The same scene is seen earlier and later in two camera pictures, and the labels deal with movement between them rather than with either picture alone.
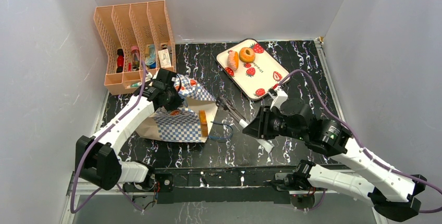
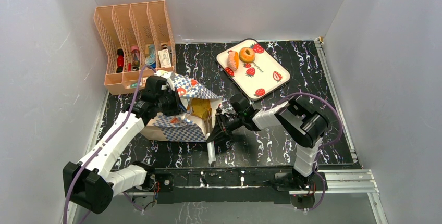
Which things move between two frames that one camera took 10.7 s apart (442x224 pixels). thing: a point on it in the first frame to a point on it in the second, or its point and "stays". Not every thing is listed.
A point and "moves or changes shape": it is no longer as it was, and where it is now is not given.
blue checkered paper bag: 181,124 moves or changes shape
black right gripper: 257,127 to 223,123
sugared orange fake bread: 233,60 stays
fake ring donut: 246,54 stays
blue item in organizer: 150,60 stays
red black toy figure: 120,60 stays
